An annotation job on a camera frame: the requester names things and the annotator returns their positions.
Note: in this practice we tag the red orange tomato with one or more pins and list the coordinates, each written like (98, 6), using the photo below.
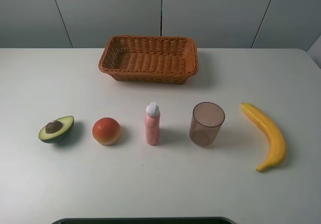
(106, 131)

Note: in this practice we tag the brown wicker basket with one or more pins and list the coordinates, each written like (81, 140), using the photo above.
(149, 58)

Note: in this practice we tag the pink bottle white cap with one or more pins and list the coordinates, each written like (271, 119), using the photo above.
(152, 121)

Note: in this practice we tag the translucent brown plastic cup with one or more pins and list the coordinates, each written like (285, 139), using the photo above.
(207, 119)

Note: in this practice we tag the yellow banana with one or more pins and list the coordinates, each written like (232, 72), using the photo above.
(277, 144)

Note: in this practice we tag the halved avocado with pit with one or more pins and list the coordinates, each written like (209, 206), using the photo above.
(56, 130)

